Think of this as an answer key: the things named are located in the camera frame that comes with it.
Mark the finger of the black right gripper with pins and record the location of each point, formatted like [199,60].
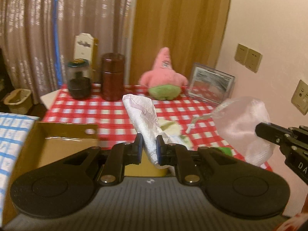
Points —
[273,133]

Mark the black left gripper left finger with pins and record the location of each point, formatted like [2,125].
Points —
[117,158]

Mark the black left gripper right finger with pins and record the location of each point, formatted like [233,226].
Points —
[183,160]

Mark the cream yellow cloth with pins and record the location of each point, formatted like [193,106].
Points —
[174,131]

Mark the white patterned cloth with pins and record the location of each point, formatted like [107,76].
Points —
[144,119]

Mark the red checkered tablecloth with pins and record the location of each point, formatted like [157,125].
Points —
[114,125]

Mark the cardboard box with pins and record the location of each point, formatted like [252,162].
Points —
[48,142]

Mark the pink star plush toy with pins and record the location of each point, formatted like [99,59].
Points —
[162,82]

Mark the brown cylindrical canister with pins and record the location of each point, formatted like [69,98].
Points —
[112,76]

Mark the glass jar dark contents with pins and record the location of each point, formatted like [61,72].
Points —
[78,78]

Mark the blue checkered cloth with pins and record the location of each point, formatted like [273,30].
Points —
[14,130]

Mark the beige waste basket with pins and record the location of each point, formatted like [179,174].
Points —
[19,101]

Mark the white wooden holder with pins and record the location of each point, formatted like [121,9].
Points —
[86,47]

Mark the brown curtain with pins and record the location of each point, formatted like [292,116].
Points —
[193,30]

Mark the grey sheer curtain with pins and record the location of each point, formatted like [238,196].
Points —
[38,37]

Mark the single wall outlet plate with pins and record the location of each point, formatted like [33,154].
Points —
[300,97]

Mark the double wall socket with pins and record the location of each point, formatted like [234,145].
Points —
[248,57]

